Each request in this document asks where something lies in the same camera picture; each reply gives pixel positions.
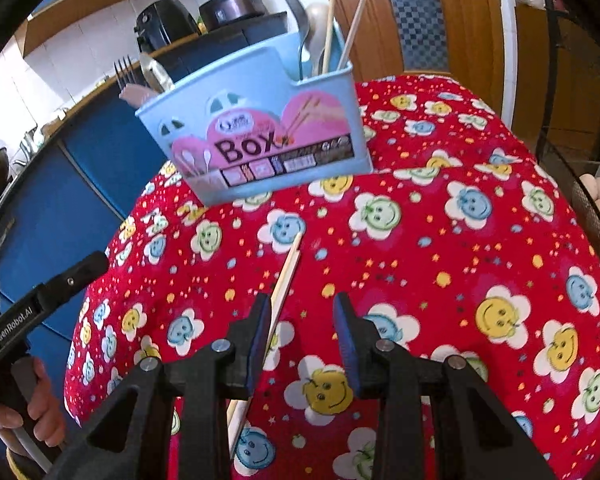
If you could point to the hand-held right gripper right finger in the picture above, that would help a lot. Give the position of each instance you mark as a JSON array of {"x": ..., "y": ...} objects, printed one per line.
[{"x": 347, "y": 345}]

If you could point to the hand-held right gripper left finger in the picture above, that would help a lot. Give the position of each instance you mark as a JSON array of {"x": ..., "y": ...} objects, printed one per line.
[{"x": 260, "y": 340}]

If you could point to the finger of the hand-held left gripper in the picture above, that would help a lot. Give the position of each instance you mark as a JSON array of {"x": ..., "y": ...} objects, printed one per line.
[{"x": 72, "y": 277}]

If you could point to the wooden chopstick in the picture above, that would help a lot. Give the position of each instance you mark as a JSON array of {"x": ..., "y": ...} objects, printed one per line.
[
  {"x": 292, "y": 260},
  {"x": 352, "y": 30},
  {"x": 280, "y": 285},
  {"x": 329, "y": 20}
]

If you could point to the steel fork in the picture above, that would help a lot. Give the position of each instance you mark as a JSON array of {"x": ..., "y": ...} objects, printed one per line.
[{"x": 126, "y": 75}]

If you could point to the light blue utensil holder box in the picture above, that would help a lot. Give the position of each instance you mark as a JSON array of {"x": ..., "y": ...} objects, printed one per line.
[{"x": 260, "y": 125}]

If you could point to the cream spoon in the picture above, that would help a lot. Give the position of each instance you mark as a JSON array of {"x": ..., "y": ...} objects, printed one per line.
[{"x": 317, "y": 25}]

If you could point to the person's left hand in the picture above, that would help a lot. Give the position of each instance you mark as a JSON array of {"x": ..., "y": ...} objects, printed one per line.
[{"x": 45, "y": 410}]

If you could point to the blue kitchen cabinet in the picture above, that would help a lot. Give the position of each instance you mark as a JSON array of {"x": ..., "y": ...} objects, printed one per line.
[{"x": 80, "y": 185}]

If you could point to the red smiley flower tablecloth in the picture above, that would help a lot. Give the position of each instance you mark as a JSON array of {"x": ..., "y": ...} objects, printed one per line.
[{"x": 430, "y": 260}]

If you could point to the small steel pot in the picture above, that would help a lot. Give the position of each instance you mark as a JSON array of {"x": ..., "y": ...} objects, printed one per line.
[{"x": 27, "y": 145}]

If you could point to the black air fryer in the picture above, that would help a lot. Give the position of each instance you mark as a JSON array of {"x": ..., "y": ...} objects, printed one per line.
[{"x": 162, "y": 25}]

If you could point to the dark rice cooker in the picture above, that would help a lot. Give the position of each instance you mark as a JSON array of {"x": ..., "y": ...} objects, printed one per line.
[{"x": 232, "y": 7}]

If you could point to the wooden door with glass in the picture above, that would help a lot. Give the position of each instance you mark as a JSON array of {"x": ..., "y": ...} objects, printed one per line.
[{"x": 460, "y": 10}]

